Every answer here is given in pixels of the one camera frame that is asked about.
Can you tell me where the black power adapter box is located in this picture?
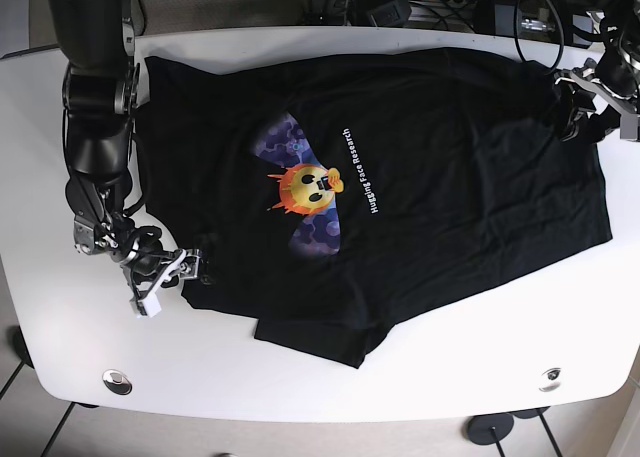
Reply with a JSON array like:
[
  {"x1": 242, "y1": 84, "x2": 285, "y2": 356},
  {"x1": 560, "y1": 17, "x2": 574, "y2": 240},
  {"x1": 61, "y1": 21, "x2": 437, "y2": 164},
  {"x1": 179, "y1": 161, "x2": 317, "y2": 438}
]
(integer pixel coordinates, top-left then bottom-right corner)
[{"x1": 492, "y1": 4, "x2": 525, "y2": 37}]

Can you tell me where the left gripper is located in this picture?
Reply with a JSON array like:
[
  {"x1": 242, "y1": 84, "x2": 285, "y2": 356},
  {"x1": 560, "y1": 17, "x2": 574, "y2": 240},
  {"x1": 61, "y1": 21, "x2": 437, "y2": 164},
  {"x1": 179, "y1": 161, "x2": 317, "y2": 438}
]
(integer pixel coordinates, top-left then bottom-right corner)
[{"x1": 554, "y1": 46, "x2": 639, "y2": 144}]

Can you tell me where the silver table grommet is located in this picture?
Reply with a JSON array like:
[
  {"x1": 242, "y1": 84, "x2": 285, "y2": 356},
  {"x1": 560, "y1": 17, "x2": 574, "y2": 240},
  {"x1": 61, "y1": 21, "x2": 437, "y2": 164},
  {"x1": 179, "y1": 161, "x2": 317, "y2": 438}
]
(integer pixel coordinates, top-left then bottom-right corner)
[
  {"x1": 102, "y1": 369, "x2": 133, "y2": 396},
  {"x1": 537, "y1": 367, "x2": 563, "y2": 393}
]

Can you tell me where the black round stand base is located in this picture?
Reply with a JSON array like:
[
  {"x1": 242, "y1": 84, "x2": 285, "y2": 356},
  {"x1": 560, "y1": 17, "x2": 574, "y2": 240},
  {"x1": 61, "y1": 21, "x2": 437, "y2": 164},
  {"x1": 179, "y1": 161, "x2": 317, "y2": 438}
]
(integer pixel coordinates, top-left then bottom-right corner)
[{"x1": 465, "y1": 413, "x2": 514, "y2": 446}]

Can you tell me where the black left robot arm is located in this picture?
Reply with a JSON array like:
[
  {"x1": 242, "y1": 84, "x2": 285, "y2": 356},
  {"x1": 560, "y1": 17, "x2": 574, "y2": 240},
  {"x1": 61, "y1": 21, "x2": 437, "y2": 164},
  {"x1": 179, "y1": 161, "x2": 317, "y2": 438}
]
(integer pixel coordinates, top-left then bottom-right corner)
[{"x1": 512, "y1": 0, "x2": 639, "y2": 144}]

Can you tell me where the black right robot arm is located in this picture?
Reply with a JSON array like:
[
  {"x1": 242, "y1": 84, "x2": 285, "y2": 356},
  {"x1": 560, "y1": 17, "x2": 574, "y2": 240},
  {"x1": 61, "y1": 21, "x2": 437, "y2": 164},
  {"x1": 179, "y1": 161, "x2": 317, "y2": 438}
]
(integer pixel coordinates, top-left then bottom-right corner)
[{"x1": 48, "y1": 0, "x2": 214, "y2": 316}]

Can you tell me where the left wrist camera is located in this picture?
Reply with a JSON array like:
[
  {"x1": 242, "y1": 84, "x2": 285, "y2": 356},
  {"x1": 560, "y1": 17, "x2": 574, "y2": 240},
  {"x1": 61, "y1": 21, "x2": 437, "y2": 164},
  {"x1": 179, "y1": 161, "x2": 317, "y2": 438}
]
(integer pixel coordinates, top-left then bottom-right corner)
[{"x1": 619, "y1": 112, "x2": 640, "y2": 143}]

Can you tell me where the right silver table grommet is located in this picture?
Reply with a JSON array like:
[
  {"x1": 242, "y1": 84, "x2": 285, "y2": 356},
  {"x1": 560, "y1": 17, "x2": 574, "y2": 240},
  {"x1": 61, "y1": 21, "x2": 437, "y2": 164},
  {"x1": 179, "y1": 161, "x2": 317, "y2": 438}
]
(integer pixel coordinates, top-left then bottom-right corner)
[{"x1": 537, "y1": 367, "x2": 563, "y2": 393}]

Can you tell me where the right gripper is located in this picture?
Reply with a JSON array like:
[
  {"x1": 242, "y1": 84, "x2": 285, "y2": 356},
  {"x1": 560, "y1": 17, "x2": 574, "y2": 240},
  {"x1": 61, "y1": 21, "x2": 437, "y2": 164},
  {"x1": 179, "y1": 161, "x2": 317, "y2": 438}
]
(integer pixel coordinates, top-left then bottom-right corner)
[{"x1": 73, "y1": 216, "x2": 219, "y2": 302}]

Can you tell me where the left silver table grommet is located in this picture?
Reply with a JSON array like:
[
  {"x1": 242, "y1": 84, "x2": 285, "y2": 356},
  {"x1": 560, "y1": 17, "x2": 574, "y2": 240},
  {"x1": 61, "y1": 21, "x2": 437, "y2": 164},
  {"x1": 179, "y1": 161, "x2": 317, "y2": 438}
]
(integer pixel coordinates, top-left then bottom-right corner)
[{"x1": 102, "y1": 369, "x2": 133, "y2": 396}]

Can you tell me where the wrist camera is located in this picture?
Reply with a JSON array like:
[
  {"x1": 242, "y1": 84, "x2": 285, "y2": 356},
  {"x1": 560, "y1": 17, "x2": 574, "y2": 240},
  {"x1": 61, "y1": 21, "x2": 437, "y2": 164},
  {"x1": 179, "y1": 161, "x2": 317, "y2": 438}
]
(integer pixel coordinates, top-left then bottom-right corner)
[
  {"x1": 619, "y1": 112, "x2": 640, "y2": 143},
  {"x1": 130, "y1": 294, "x2": 162, "y2": 318}
]

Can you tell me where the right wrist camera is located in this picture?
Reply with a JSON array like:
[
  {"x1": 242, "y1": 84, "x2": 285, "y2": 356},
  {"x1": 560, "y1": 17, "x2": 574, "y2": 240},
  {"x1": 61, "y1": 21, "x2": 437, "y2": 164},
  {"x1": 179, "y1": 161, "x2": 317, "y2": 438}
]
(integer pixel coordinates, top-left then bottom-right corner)
[{"x1": 130, "y1": 294, "x2": 162, "y2": 318}]

